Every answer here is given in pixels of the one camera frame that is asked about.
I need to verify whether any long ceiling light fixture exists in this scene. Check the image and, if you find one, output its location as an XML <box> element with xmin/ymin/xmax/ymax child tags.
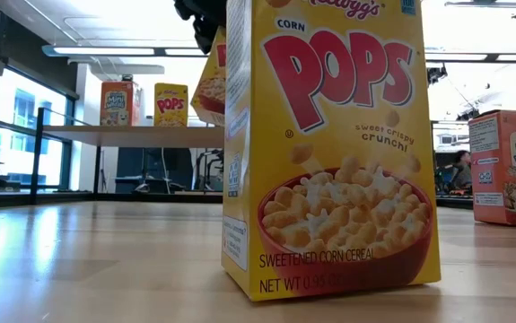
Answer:
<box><xmin>41</xmin><ymin>43</ymin><xmax>209</xmax><ymax>58</ymax></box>
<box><xmin>424</xmin><ymin>51</ymin><xmax>516</xmax><ymax>63</ymax></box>

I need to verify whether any dark office desk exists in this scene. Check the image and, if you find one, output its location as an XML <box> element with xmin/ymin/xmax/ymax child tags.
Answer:
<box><xmin>114</xmin><ymin>146</ymin><xmax>195</xmax><ymax>195</ymax></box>

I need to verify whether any black chair frame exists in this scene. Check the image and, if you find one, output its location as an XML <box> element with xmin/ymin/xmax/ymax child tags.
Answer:
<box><xmin>194</xmin><ymin>150</ymin><xmax>225</xmax><ymax>193</ymax></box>

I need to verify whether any black aluminium rig frame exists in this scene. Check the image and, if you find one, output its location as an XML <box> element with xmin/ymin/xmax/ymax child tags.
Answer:
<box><xmin>0</xmin><ymin>191</ymin><xmax>474</xmax><ymax>211</ymax></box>

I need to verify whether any yellow Corn Pops cereal box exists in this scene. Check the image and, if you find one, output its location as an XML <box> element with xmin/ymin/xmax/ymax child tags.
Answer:
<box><xmin>153</xmin><ymin>83</ymin><xmax>190</xmax><ymax>127</ymax></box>
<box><xmin>189</xmin><ymin>25</ymin><xmax>227</xmax><ymax>127</ymax></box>
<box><xmin>220</xmin><ymin>0</ymin><xmax>442</xmax><ymax>302</ymax></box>

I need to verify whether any person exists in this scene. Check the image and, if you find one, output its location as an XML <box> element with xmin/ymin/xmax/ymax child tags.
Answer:
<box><xmin>445</xmin><ymin>150</ymin><xmax>473</xmax><ymax>195</ymax></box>

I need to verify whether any ceiling track fixture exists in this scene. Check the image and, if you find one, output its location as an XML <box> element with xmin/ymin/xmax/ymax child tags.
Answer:
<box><xmin>444</xmin><ymin>0</ymin><xmax>516</xmax><ymax>19</ymax></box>

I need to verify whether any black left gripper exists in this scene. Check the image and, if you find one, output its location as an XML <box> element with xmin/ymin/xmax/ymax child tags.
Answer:
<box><xmin>173</xmin><ymin>0</ymin><xmax>227</xmax><ymax>56</ymax></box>

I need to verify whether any dark window frame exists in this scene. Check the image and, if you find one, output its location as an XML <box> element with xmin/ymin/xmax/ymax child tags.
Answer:
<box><xmin>0</xmin><ymin>66</ymin><xmax>82</xmax><ymax>195</ymax></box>

